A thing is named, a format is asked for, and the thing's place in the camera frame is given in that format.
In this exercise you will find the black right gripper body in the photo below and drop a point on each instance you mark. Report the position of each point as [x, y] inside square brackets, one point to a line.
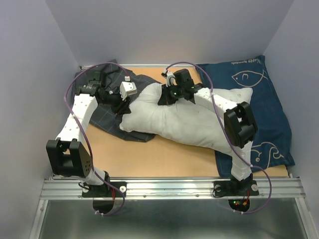
[174, 90]

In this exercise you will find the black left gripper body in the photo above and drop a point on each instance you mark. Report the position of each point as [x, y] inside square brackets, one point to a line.
[113, 99]

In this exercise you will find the grey checked pillowcase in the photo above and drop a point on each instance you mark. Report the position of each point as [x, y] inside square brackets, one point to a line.
[103, 117]

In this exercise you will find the white stained pillow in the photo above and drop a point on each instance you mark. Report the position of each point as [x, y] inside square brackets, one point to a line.
[182, 122]

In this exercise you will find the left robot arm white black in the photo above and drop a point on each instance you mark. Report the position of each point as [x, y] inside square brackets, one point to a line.
[68, 155]

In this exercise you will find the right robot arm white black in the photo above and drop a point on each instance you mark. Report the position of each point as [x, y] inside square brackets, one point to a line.
[239, 126]

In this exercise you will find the blue fish-print cushion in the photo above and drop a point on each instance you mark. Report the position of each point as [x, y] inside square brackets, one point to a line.
[272, 143]

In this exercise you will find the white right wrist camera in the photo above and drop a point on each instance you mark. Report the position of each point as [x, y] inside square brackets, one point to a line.
[169, 76]

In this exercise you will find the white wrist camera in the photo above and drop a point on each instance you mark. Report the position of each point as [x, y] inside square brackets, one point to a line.
[127, 88]
[169, 76]

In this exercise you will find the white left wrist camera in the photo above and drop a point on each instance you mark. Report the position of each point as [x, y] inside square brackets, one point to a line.
[127, 88]

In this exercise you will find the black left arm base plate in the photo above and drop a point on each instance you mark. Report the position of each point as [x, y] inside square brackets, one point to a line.
[101, 191]

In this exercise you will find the aluminium mounting rail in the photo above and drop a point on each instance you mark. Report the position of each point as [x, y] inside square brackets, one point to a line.
[166, 188]

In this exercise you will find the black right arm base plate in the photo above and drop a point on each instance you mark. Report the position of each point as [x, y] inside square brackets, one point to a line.
[232, 188]

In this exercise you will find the aluminium table edge frame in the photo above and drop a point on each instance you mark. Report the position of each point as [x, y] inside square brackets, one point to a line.
[101, 206]

